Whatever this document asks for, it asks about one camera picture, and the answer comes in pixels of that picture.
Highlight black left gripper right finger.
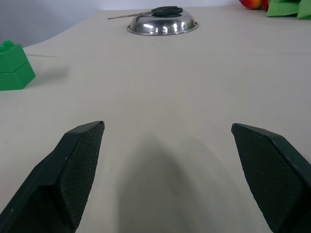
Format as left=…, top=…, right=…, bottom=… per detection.
left=231, top=123, right=311, bottom=233

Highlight red apple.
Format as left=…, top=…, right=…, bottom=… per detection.
left=238, top=0, right=269, bottom=11

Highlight green cloth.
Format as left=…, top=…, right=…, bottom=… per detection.
left=266, top=0, right=311, bottom=20

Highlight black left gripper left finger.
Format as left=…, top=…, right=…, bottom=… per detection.
left=0, top=120, right=105, bottom=233

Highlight green toy brick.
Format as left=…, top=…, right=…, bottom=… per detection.
left=0, top=40, right=36, bottom=91

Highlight upturned stainless steel bowl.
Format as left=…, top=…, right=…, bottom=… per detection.
left=126, top=9, right=198, bottom=36

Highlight black-handled scissors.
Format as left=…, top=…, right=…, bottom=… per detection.
left=107, top=6, right=184, bottom=20

